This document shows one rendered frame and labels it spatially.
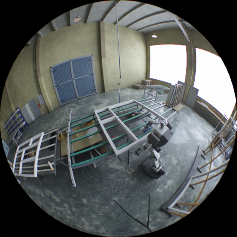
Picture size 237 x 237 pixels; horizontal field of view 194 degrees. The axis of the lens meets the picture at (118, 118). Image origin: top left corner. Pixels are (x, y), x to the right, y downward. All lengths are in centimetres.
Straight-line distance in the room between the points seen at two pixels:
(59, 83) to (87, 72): 281
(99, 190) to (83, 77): 724
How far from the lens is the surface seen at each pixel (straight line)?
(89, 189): 213
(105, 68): 698
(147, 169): 190
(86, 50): 752
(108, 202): 207
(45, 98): 768
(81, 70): 698
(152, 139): 90
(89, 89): 709
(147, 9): 839
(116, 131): 182
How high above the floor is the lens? 195
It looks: 38 degrees down
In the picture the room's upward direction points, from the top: 3 degrees counter-clockwise
